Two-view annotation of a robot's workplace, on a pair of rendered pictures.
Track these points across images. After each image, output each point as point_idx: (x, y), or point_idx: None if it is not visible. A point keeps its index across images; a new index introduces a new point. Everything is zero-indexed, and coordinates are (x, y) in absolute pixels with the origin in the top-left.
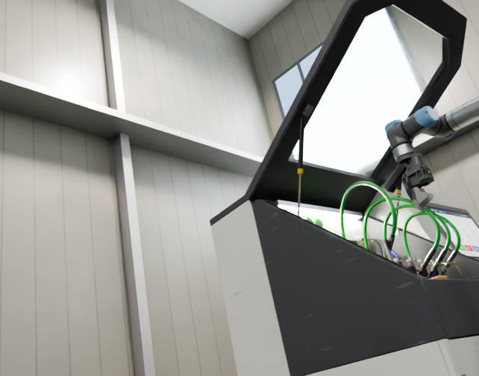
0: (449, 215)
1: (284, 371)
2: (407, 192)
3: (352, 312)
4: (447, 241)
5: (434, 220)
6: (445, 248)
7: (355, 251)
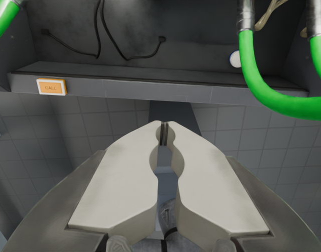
0: None
1: None
2: (41, 205)
3: None
4: (318, 64)
5: (267, 105)
6: (311, 42)
7: None
